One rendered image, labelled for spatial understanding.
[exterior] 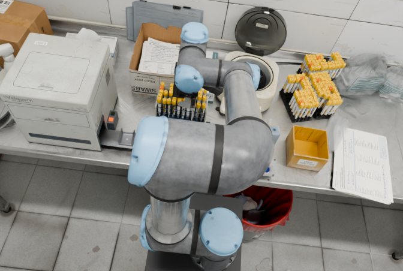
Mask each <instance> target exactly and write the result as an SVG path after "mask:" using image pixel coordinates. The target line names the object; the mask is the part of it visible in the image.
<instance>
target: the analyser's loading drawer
mask: <svg viewBox="0 0 403 271"><path fill-rule="evenodd" d="M135 136H136V133H135V130H134V131H133V132H129V131H123V129H122V128H121V130H120V131H116V130H107V129H102V128H101V129H100V133H99V135H98V137H99V140H100V143H101V145H106V146H116V147H125V148H130V149H132V148H133V145H134V139H135ZM127 138H128V140H127Z"/></svg>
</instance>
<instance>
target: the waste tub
mask: <svg viewBox="0 0 403 271"><path fill-rule="evenodd" d="M328 161H330V156H329V144H328V137H327V130H321V129H316V128H310V127H303V126H298V125H293V127H292V129H291V131H290V132H289V134H288V136H287V138H286V167H293V168H299V169H304V170H311V171H317V172H319V171H320V170H321V169H322V168H323V167H324V166H325V164H326V163H327V162H328Z"/></svg>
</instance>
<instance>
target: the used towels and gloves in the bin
mask: <svg viewBox="0 0 403 271"><path fill-rule="evenodd" d="M241 194H242V195H238V196H235V198H236V197H237V198H242V199H243V212H244V213H243V215H242V218H243V219H244V218H246V221H247V222H249V223H252V224H261V222H260V221H261V220H262V219H263V218H264V217H262V216H263V215H264V214H265V211H266V209H263V210H259V208H260V207H261V205H262V203H263V200H262V199H261V200H260V203H259V205H258V206H257V203H256V202H255V201H254V200H253V199H252V198H251V197H246V196H244V194H243V193H241ZM258 210H259V211H258ZM262 212H264V213H262ZM261 213H262V214H261Z"/></svg>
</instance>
